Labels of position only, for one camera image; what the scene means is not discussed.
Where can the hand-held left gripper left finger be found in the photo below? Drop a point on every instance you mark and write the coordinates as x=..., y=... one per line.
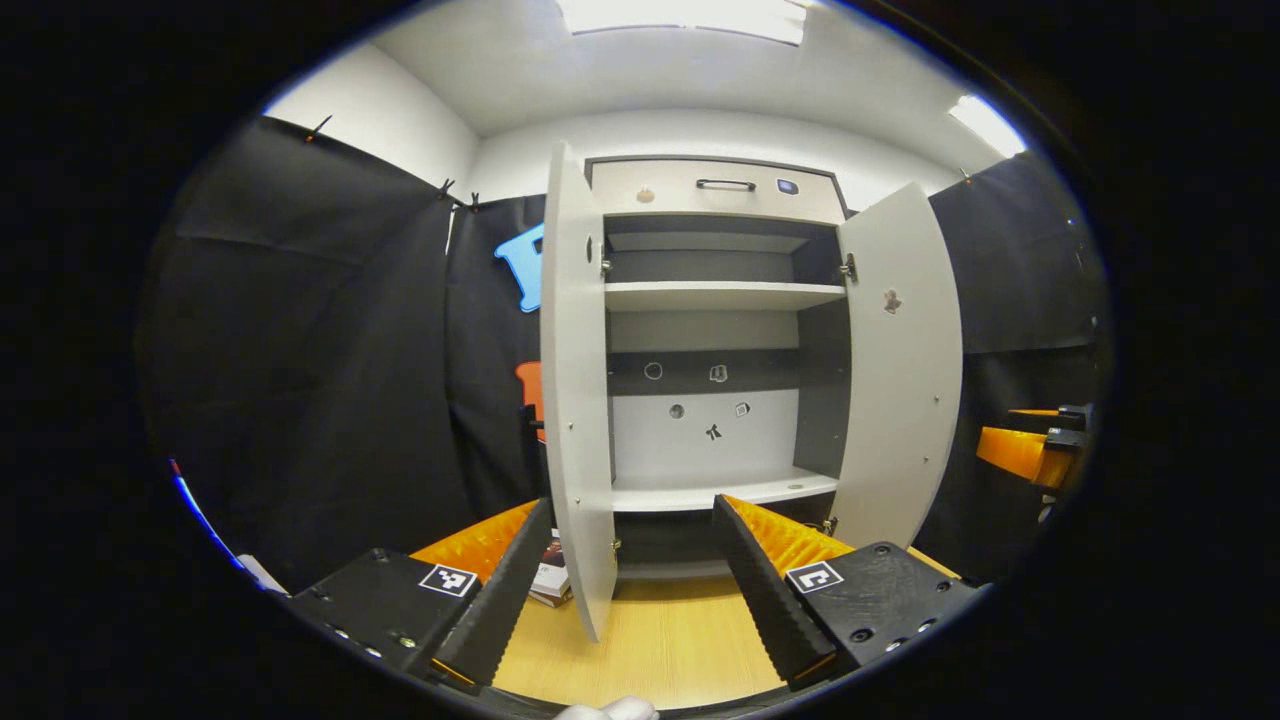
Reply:
x=505, y=600

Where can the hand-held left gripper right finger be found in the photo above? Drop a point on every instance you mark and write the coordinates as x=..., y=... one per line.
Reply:
x=760, y=600

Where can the beige double-door shoe cabinet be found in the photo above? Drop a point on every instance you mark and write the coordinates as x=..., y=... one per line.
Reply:
x=720, y=295

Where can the beige cabinet drawer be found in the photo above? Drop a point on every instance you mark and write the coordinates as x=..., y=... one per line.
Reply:
x=720, y=208

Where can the heart-sticker beige cabinet door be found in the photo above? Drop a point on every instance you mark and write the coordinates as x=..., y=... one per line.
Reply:
x=575, y=400

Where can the ceiling light panel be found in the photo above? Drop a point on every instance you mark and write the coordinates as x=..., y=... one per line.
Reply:
x=988, y=125
x=680, y=18

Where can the beige shoe cabinet door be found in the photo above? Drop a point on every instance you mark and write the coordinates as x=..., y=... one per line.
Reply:
x=900, y=400

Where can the black backdrop cloth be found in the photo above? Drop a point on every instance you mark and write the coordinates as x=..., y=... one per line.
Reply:
x=300, y=350

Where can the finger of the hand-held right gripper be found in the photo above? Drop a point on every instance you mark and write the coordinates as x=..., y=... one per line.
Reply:
x=1015, y=452
x=1075, y=414

